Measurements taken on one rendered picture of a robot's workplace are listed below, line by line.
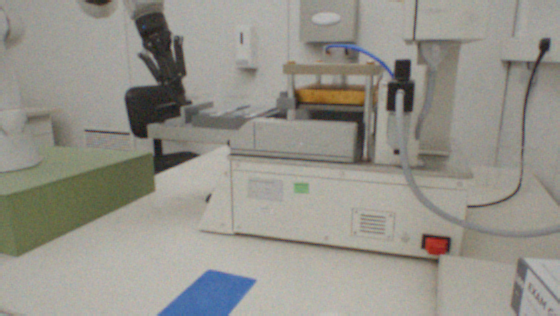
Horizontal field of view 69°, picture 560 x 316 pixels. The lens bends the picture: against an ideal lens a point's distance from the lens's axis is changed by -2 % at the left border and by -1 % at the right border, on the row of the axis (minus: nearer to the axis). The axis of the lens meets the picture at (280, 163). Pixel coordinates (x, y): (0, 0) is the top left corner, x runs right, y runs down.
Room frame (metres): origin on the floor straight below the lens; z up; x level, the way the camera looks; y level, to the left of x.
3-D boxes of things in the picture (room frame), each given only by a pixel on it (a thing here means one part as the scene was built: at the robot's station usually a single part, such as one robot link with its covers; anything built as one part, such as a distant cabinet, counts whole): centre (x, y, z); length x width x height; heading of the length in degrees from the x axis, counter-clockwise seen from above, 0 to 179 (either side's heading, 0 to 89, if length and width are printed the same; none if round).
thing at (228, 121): (0.98, 0.09, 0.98); 0.20 x 0.17 x 0.03; 163
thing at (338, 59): (0.88, -0.15, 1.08); 0.31 x 0.24 x 0.13; 163
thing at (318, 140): (0.80, -0.02, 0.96); 0.26 x 0.05 x 0.07; 73
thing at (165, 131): (0.99, 0.13, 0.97); 0.30 x 0.22 x 0.08; 73
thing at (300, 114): (1.06, -0.11, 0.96); 0.25 x 0.05 x 0.07; 73
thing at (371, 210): (0.90, -0.12, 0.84); 0.53 x 0.37 x 0.17; 73
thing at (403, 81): (0.66, -0.19, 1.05); 0.15 x 0.05 x 0.15; 163
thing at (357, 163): (0.90, -0.16, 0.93); 0.46 x 0.35 x 0.01; 73
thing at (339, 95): (0.90, -0.13, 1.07); 0.22 x 0.17 x 0.10; 163
